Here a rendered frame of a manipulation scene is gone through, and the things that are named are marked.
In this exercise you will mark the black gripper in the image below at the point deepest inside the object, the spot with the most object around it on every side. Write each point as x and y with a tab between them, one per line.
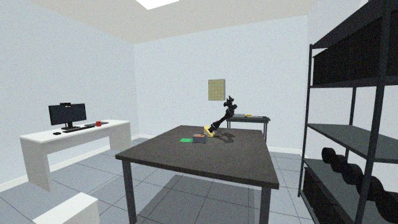
230	101

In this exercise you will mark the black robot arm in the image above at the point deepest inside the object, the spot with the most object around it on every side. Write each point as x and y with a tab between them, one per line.
229	113

